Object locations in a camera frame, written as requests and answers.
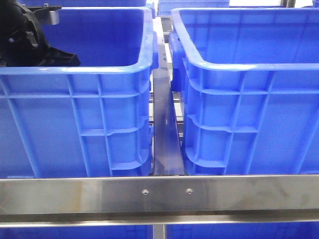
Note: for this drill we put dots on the large blue crate left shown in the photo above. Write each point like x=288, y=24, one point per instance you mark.
x=86, y=121

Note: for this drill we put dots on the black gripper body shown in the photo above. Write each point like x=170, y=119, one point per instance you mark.
x=22, y=41

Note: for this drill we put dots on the blue crate lower left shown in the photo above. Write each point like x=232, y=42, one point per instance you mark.
x=103, y=232

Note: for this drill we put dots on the blue crate lower right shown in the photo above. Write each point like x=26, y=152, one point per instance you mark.
x=298, y=230

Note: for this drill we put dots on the blue crate rear left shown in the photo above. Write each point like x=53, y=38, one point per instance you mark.
x=93, y=3

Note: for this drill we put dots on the blue crate rear centre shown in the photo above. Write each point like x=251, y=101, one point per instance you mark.
x=165, y=6

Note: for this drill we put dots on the large blue crate right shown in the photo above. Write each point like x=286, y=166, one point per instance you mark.
x=249, y=83

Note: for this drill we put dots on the stainless steel front rail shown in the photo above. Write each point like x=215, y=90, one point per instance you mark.
x=158, y=200

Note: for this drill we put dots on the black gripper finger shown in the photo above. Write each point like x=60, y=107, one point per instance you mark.
x=57, y=58
x=46, y=14

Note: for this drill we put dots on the large blue crate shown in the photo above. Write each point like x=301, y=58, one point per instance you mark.
x=249, y=83
x=86, y=121

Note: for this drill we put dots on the steel centre divider bar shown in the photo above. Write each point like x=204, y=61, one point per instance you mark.
x=167, y=153

